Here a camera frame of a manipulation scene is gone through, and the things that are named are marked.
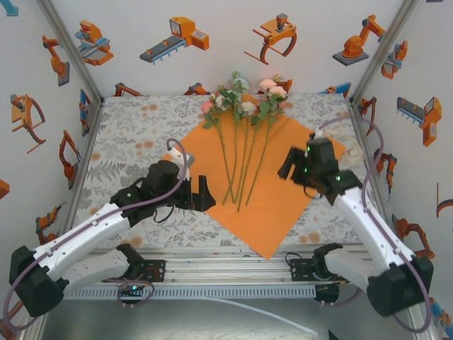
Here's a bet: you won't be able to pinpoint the thin black left gripper cable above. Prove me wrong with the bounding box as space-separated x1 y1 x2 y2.
151 204 176 224

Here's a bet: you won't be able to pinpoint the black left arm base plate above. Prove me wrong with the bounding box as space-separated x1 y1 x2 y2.
139 259 167 283

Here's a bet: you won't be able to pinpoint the thin white tube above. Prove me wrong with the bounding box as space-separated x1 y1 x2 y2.
208 296 319 336

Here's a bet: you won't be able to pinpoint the floral patterned tablecloth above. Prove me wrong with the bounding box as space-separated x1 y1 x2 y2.
67 93 394 251

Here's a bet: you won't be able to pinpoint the mint green flower stem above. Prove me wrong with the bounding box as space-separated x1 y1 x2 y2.
221 70 251 205

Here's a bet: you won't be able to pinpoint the aluminium corner post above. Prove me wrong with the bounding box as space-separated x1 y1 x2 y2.
35 0 104 103
349 0 421 103

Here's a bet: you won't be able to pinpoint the aluminium side rail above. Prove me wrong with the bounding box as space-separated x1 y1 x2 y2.
52 98 105 258
348 101 401 254

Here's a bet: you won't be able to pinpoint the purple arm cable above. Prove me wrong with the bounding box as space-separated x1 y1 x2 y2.
316 116 433 334
2 137 188 334

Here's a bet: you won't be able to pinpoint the aluminium table frame rails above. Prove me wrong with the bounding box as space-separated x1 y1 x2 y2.
33 246 420 286

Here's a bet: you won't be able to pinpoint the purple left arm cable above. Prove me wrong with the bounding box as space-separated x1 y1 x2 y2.
2 137 188 334

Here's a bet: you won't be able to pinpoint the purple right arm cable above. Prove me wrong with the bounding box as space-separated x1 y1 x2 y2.
316 116 433 334

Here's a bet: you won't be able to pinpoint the slotted grey cable duct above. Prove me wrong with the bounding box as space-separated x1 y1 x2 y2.
47 285 317 300

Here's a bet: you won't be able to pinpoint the pink rose leafy flower stem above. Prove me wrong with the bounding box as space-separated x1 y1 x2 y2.
237 97 288 213

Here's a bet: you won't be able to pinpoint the black controller board green light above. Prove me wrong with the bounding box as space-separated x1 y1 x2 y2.
117 283 146 302

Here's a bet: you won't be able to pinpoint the cream ribbon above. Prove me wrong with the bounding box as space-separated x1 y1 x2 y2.
320 123 365 166

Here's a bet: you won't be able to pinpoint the small pink bloom flower stem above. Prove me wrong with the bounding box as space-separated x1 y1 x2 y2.
201 92 236 205

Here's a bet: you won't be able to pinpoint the black connector block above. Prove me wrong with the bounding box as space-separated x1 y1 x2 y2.
314 285 340 305

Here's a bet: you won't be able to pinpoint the orange wrapping paper sheet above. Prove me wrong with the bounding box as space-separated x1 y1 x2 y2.
161 92 347 261

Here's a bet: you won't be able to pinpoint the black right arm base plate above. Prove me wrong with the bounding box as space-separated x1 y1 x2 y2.
289 257 319 283

